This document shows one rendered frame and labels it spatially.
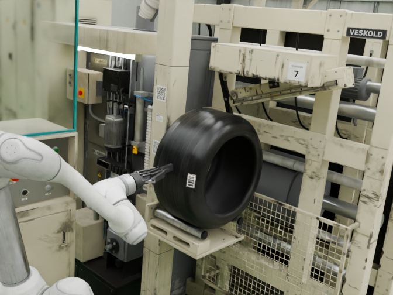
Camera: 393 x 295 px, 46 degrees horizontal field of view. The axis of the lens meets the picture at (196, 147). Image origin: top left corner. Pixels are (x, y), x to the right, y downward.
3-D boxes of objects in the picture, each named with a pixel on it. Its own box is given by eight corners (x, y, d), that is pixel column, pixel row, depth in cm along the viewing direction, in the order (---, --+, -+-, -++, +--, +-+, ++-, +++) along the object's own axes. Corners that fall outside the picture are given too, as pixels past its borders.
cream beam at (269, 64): (207, 70, 249) (210, 42, 245) (237, 69, 267) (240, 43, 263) (307, 88, 210) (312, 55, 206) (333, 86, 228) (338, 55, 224)
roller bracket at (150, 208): (144, 221, 244) (145, 203, 241) (196, 205, 272) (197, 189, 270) (148, 223, 242) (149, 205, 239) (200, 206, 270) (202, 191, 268)
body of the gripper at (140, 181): (136, 178, 189) (153, 171, 196) (123, 172, 195) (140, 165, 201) (137, 194, 192) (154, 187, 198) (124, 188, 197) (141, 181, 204)
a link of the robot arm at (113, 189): (108, 185, 195) (126, 209, 190) (76, 198, 184) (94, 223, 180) (116, 170, 188) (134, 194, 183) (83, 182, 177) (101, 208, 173)
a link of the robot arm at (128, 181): (111, 174, 191) (123, 170, 195) (113, 194, 194) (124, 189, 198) (126, 180, 185) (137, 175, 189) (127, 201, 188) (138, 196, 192)
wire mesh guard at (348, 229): (199, 280, 297) (209, 175, 279) (200, 278, 298) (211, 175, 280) (326, 353, 239) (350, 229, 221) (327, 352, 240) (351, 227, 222)
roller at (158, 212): (152, 211, 243) (158, 205, 245) (154, 217, 245) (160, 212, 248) (200, 235, 220) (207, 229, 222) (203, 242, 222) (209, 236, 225)
